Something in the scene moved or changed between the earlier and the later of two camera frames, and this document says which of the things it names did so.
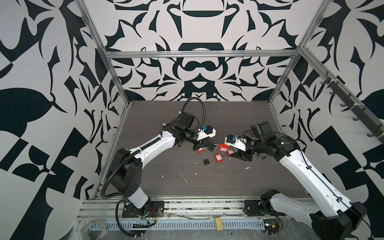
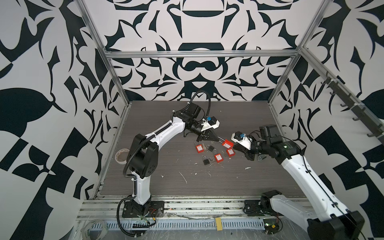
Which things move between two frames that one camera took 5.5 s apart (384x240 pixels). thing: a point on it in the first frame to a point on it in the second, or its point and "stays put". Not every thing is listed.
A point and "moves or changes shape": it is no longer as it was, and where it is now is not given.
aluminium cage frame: [302, 51] stays put
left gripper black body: [198, 144] to [203, 136]
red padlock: [218, 157] stays put
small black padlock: [205, 160] stays put
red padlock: [223, 147] moves or changes shape
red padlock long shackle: [230, 152] stays put
